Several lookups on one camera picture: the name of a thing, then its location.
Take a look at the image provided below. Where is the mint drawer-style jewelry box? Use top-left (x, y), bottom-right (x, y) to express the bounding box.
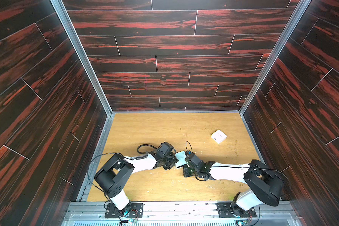
top-left (175, 151), bottom-right (187, 169)

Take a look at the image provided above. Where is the small white jewelry box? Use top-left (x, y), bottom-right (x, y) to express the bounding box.
top-left (211, 130), bottom-right (227, 144)

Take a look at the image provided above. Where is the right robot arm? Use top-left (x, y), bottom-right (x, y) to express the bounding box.
top-left (183, 156), bottom-right (285, 217)

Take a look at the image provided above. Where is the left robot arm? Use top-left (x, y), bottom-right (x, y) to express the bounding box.
top-left (94, 153), bottom-right (179, 215)

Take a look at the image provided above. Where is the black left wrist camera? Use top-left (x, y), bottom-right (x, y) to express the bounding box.
top-left (157, 142), bottom-right (175, 156)

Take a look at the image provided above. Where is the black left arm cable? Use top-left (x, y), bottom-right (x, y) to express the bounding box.
top-left (87, 144), bottom-right (159, 195)

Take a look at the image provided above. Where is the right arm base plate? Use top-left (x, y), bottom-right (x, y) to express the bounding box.
top-left (216, 202), bottom-right (257, 218)

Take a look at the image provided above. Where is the front aluminium frame rail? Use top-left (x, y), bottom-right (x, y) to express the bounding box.
top-left (62, 201), bottom-right (304, 226)

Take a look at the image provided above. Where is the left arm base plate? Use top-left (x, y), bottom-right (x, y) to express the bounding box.
top-left (105, 202), bottom-right (144, 219)

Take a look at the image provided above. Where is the aluminium floor rail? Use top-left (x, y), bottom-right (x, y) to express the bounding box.
top-left (75, 113), bottom-right (115, 202)

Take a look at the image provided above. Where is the aluminium right corner post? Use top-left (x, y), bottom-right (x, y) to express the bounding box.
top-left (239, 0), bottom-right (311, 118)

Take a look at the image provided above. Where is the aluminium corner frame post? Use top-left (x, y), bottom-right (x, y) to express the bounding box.
top-left (50, 0), bottom-right (113, 116)

